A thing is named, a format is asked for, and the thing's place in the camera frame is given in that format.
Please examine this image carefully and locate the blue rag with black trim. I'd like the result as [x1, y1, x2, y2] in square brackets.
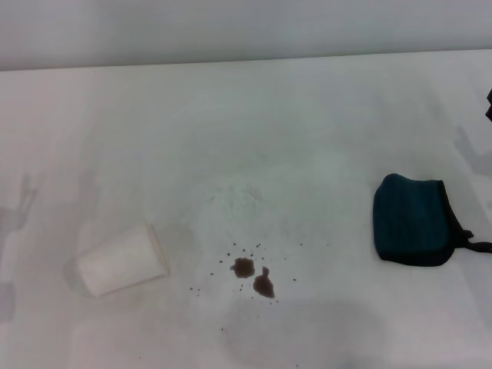
[371, 173, 492, 267]

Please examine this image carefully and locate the white paper cup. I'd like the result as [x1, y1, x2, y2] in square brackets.
[75, 221, 171, 299]

